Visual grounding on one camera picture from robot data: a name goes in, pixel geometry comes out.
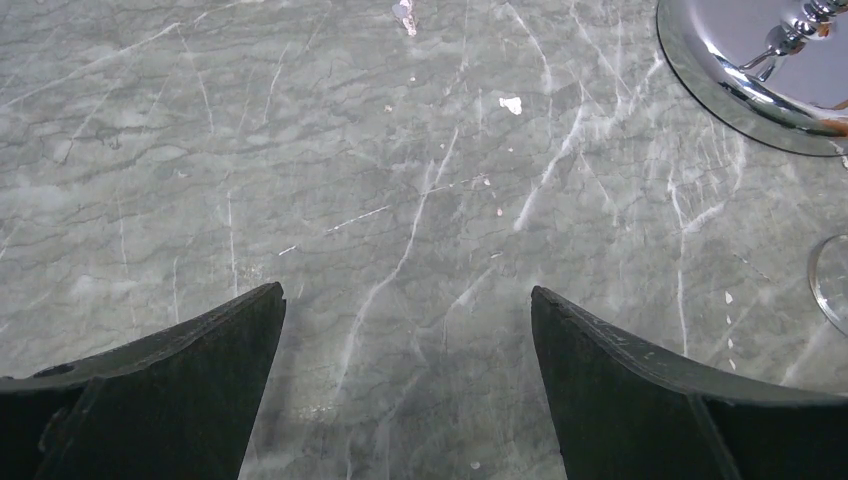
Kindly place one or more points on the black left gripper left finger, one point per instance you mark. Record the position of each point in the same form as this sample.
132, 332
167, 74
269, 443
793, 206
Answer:
177, 404

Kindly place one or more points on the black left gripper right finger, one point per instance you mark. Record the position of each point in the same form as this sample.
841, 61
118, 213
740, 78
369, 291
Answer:
625, 408

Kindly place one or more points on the clear ribbed wine glass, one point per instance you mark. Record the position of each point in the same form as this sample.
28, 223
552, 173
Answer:
827, 276

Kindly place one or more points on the chrome wine glass rack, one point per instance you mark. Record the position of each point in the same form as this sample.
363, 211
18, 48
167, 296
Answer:
776, 71

